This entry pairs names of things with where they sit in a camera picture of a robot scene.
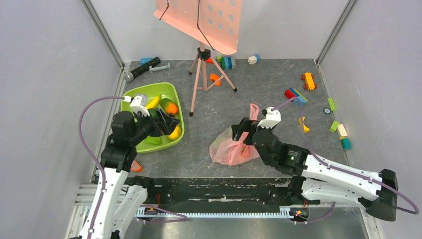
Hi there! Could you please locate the blue toy brick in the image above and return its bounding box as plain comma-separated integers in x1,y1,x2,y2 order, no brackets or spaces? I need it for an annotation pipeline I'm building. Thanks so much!
140,57,152,65

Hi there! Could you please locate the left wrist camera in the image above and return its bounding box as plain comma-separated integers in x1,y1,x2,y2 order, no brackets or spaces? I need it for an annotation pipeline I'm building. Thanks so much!
130,94,150,117

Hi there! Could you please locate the pink music stand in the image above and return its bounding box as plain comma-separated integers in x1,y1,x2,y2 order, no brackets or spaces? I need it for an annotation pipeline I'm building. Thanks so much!
154,0,242,117

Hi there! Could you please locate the red blue brick house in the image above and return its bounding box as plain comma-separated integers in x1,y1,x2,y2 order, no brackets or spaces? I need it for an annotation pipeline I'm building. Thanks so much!
284,88,308,106

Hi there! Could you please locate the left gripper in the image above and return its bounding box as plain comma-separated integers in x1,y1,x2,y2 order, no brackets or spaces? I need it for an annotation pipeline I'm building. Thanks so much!
129,107,180,145

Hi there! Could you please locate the green flat brick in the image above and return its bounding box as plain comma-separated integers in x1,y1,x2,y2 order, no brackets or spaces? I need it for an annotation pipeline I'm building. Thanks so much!
327,98,336,112

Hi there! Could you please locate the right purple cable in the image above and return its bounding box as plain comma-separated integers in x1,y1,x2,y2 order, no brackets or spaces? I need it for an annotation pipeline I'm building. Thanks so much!
271,96,420,226

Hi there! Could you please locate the white blue brick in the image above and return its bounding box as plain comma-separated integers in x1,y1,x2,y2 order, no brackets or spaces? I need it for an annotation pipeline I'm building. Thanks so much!
247,54,260,65

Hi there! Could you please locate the fake lemon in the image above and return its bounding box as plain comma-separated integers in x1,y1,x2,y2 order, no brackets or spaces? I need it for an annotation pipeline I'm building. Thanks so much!
168,125,182,141

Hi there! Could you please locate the orange slice toy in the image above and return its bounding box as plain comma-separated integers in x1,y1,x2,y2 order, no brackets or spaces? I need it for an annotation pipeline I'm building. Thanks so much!
131,160,143,173

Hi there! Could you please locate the black microphone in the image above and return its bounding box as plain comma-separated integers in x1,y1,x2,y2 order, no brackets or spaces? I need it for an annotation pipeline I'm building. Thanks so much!
123,57,161,82

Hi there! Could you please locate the yellow toy car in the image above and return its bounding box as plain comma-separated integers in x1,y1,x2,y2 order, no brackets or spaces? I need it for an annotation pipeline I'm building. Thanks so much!
301,72,317,91

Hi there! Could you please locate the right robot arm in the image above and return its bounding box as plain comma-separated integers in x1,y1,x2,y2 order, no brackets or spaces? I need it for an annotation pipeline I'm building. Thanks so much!
230,118,398,222

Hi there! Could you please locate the green small brick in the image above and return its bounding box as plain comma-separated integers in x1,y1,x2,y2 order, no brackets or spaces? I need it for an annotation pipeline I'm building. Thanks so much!
329,120,339,132

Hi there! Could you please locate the orange curved brick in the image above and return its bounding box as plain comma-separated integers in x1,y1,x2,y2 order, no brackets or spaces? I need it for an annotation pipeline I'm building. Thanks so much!
209,74,221,86

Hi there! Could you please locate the grey syringe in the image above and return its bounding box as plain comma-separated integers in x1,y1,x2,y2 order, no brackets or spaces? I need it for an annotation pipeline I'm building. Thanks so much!
149,63,171,73

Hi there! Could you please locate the pink plastic bag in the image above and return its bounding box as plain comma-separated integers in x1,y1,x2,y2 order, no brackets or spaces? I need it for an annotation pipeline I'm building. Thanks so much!
209,103,262,167

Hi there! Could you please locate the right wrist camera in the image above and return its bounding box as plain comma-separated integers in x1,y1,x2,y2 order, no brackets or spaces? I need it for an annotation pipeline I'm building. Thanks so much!
257,107,281,129

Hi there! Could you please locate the small blue wheel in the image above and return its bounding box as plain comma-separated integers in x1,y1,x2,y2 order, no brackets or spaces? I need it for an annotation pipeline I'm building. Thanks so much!
323,108,331,115

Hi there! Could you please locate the green blue brick stack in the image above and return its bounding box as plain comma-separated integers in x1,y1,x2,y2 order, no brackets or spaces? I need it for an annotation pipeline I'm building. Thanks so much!
216,55,236,70

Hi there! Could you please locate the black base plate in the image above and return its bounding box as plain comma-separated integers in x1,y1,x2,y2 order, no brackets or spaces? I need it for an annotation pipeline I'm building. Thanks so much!
126,176,320,213

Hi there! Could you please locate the white teal brick stack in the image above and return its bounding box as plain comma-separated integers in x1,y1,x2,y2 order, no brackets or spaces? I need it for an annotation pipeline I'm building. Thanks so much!
337,124,352,150

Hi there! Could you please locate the yellow curved brick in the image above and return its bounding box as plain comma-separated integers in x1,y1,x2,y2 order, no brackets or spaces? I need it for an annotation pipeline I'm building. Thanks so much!
298,117,310,133

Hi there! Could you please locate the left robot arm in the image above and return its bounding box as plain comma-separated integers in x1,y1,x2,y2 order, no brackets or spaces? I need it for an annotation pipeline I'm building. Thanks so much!
78,108,180,239

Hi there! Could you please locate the fake banana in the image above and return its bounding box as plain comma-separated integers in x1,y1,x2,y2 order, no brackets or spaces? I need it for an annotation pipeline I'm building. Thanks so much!
146,94,162,110

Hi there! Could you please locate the fake mango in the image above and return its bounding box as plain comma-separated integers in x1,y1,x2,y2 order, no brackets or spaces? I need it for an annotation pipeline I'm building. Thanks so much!
159,98,179,115

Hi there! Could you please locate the green plastic basin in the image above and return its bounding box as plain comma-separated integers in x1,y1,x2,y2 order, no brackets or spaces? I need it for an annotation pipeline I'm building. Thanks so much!
120,82,185,153

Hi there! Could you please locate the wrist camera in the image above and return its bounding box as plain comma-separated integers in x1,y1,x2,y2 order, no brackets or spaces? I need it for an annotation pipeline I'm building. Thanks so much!
257,107,281,129
130,94,150,117

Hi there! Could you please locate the fake green pepper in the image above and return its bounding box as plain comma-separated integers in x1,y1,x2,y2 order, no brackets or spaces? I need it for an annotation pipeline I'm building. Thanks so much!
145,136,162,145

